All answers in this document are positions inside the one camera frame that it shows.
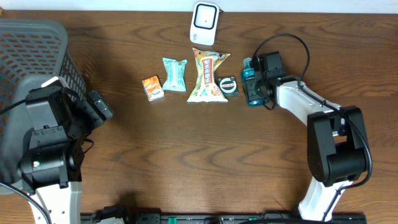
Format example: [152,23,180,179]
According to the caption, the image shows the blue mouthwash bottle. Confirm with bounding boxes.
[241,57,268,106]

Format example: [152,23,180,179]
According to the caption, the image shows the small green round-logo box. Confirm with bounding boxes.
[218,77,239,97]

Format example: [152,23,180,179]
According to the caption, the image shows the yellow snack bag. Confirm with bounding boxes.
[187,48,230,103]

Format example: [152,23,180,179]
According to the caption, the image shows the small orange packet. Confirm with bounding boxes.
[142,76,164,101]

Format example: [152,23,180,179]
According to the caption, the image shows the teal snack pack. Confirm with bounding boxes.
[162,58,187,92]

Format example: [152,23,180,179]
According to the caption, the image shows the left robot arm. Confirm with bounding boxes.
[17,85,113,223]

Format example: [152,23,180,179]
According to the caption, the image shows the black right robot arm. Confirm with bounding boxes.
[241,66,373,222]

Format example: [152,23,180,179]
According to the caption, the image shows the white barcode scanner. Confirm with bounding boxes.
[190,2,220,46]

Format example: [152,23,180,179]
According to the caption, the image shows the grey plastic mesh basket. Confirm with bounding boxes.
[1,19,86,189]

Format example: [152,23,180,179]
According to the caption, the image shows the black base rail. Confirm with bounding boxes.
[81,212,367,224]

